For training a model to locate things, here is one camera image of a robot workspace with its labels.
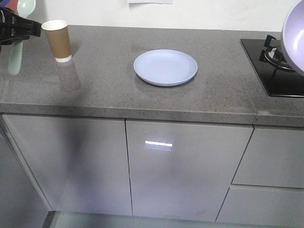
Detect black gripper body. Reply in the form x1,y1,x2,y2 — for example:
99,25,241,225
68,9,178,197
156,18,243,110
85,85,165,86
0,6,30,46

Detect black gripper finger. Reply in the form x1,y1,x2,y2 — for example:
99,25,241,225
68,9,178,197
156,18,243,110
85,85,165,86
27,19,42,37

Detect mint green plastic spoon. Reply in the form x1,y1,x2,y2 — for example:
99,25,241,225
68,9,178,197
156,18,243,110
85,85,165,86
8,0,36,76

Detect lilac plastic bowl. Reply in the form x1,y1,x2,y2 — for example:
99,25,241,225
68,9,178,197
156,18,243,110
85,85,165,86
281,0,304,76

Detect brown paper cup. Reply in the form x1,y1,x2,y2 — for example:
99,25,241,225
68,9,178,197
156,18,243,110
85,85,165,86
41,19,72,63

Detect light blue plate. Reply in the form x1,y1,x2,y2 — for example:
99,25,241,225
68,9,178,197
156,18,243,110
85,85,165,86
133,49,198,87

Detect grey left cabinet door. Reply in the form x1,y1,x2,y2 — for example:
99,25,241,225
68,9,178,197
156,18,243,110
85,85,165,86
3,114,132,216

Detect grey cabinet door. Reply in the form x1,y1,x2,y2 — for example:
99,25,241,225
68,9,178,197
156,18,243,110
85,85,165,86
3,114,132,216
126,121,253,222

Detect grey middle cabinet door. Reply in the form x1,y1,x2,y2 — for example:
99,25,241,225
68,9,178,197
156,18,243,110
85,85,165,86
126,121,253,222

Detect black gas stove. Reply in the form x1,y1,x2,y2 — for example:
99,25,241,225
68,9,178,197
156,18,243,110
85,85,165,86
240,35,304,98

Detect grey upper drawer front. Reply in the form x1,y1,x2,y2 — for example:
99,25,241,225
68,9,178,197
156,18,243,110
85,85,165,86
233,126,304,188

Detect grey drawer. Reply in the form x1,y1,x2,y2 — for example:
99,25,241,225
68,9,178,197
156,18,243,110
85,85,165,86
216,185,304,228
233,126,304,188

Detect grey lower drawer front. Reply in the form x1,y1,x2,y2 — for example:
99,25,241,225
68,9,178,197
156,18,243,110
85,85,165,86
216,185,304,228

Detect white paper on wall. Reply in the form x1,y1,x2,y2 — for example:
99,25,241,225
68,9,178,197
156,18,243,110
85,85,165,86
127,0,173,4

